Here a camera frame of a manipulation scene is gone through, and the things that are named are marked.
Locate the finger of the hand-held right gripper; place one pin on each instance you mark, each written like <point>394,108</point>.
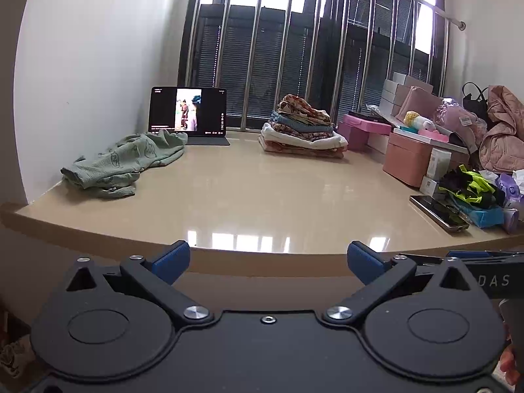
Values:
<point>475,254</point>

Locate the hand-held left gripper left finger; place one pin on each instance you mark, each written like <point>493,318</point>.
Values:
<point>170,262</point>

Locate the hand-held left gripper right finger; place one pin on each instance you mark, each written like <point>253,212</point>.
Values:
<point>364,262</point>

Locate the red floral white dress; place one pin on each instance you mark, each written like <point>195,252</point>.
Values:
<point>303,106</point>

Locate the stack of folded clothes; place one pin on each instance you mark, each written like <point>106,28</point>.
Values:
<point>323,143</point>

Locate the person's right hand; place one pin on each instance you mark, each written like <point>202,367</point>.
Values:
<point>509,366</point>

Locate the blue tissue pack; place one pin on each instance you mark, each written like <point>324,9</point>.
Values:
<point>485,216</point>

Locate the smartphone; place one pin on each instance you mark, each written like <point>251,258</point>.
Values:
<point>440,213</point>

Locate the neon yellow black clothing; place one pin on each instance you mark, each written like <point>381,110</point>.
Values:
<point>475,188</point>

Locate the purple packet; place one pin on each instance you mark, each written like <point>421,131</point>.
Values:
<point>509,188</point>

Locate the small white carton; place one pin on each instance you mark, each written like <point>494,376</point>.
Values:
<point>430,186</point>

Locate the tall white carton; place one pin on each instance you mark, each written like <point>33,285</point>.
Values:
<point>439,163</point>

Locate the large salmon pink box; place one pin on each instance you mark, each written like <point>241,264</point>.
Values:
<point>409,163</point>

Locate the green printed garment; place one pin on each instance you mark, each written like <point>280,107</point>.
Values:
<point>123,159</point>

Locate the white box under magenta box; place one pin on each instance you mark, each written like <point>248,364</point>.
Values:
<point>377,144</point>

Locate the magenta cube box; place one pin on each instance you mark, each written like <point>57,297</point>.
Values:
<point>352,139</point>

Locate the pink puffy jacket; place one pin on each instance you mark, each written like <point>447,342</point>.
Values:
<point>503,131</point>

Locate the red sheer folded garment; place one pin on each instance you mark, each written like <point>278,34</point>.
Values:
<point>299,152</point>

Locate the magenta flat box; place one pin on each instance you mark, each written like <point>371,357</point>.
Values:
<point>364,126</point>

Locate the pink bagged garment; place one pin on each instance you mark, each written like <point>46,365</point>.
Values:
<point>458,116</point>

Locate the dark floral folded garment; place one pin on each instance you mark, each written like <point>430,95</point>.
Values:
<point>299,134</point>

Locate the yellow white plush toy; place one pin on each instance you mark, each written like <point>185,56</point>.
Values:
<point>417,122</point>

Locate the black flat case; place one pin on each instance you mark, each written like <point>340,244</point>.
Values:
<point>366,116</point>

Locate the blue-grey folded garment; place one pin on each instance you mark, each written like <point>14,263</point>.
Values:
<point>303,127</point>

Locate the tablet with keyboard case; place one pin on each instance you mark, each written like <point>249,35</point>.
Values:
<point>163,106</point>

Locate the black handbag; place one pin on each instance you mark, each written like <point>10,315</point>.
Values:
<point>477,98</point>

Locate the pink paper bag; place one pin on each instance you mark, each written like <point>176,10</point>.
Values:
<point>421,102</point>

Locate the stack of white boxes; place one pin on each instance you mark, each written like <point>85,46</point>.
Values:
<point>395,90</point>

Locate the barred window with blinds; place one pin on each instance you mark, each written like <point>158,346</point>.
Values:
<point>286,49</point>

